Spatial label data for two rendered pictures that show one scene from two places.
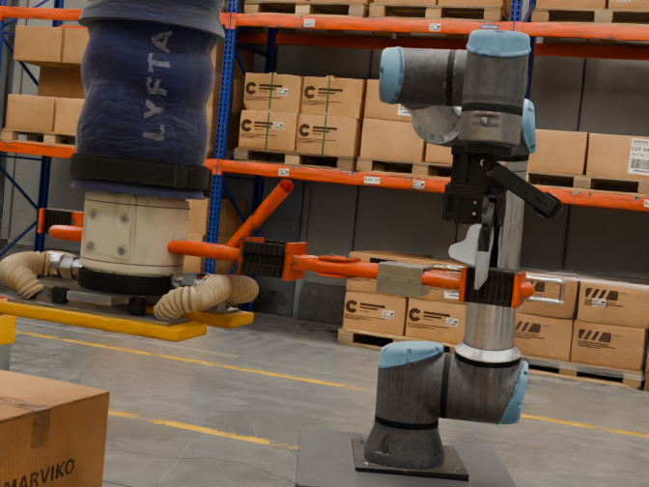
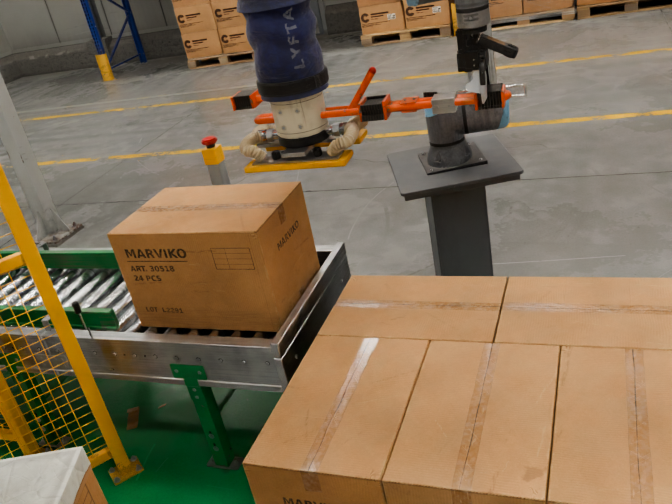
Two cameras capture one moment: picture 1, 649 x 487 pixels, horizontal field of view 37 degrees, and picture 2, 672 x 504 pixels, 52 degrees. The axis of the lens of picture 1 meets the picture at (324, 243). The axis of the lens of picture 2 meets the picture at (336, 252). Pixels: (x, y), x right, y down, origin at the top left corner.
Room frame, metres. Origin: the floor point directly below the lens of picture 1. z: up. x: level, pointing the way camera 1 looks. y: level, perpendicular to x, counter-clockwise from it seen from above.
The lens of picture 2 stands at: (-0.57, 0.17, 1.85)
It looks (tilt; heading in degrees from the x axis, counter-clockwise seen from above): 27 degrees down; 3
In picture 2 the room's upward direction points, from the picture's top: 12 degrees counter-clockwise
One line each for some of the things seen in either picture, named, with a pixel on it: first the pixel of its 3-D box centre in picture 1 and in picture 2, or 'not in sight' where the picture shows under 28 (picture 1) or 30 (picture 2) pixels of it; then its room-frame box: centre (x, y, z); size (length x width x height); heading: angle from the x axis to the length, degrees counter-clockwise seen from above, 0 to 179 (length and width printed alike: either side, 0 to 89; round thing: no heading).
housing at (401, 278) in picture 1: (404, 278); (444, 103); (1.45, -0.13, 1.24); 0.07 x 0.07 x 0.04; 72
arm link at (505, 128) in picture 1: (489, 130); (473, 18); (1.42, -0.23, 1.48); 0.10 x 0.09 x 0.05; 161
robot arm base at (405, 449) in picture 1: (405, 437); (448, 148); (2.24, -0.23, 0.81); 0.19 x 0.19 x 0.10
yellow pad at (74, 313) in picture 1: (98, 307); (297, 156); (1.51, 0.35, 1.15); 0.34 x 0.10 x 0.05; 72
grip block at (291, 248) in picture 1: (272, 258); (375, 107); (1.52, 0.08, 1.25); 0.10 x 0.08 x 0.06; 162
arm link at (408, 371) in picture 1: (413, 379); (445, 117); (2.24, -0.24, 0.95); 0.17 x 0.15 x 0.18; 79
